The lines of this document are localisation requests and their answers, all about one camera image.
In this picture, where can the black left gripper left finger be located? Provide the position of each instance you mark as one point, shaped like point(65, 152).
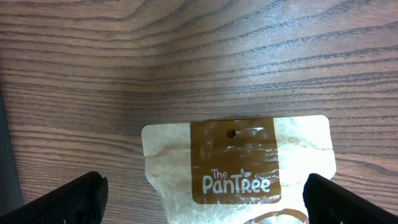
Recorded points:
point(81, 201)

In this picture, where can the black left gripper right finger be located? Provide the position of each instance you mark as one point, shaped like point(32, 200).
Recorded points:
point(327, 202)

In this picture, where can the brown snack packet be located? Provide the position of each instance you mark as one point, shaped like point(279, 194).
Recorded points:
point(237, 171)

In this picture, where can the dark grey plastic basket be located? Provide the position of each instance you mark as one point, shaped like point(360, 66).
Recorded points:
point(11, 197)

